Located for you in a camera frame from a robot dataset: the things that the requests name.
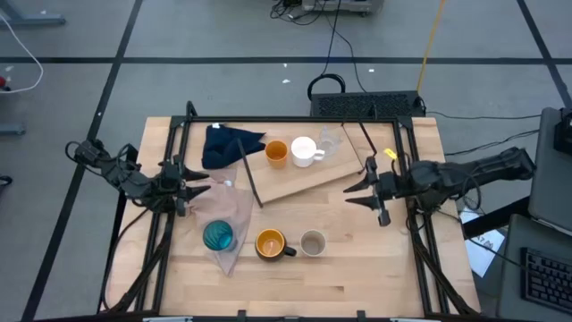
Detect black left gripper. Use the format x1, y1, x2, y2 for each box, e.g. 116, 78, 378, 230
158, 154, 212, 218

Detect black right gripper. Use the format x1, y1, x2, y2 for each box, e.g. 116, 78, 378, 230
343, 155, 401, 227

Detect teal faceted tumbler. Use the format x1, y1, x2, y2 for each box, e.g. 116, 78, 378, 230
202, 219, 238, 252

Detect clear glass cup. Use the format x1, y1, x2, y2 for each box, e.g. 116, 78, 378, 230
317, 126, 344, 157

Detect beige cup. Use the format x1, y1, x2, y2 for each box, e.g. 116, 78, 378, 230
299, 228, 328, 258

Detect white mug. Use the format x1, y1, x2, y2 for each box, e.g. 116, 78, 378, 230
290, 136, 326, 169

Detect small orange cup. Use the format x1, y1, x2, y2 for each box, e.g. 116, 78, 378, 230
264, 140, 290, 170

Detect black mug orange inside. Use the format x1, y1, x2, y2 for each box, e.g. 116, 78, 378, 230
254, 228, 298, 263

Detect pink cloth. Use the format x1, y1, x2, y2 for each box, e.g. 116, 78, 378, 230
185, 167, 255, 277

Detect navy blue cloth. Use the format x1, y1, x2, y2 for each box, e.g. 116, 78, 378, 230
201, 124, 267, 170

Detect wooden tray board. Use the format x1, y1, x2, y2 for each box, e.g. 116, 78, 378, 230
235, 119, 379, 209

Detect black vented computer case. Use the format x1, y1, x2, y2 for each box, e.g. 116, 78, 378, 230
309, 90, 425, 118

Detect black desk bar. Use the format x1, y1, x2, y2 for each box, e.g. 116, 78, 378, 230
462, 196, 531, 238

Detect white paper sheet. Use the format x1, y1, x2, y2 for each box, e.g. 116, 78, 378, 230
459, 205, 506, 278

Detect grey desk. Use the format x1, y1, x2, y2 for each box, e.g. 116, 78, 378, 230
495, 213, 572, 322

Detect grey laptop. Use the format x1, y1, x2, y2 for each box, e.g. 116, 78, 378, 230
528, 106, 572, 236

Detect grey equipment cart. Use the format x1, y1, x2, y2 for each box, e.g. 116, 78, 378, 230
301, 0, 385, 17

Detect black device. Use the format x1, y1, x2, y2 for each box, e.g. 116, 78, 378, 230
552, 108, 572, 156

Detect black metal table frame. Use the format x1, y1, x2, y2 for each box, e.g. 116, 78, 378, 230
97, 100, 480, 319

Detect thin black cable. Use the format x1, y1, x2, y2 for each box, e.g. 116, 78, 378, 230
444, 129, 540, 157
424, 110, 542, 122

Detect black coiled floor cable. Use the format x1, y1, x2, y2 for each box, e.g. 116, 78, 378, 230
306, 0, 348, 102

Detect yellow cable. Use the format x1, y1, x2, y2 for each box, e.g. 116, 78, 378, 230
415, 0, 447, 95

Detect tangled black cables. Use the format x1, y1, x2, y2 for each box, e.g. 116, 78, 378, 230
270, 0, 323, 26

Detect white cable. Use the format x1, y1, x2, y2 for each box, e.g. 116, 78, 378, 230
0, 13, 45, 95

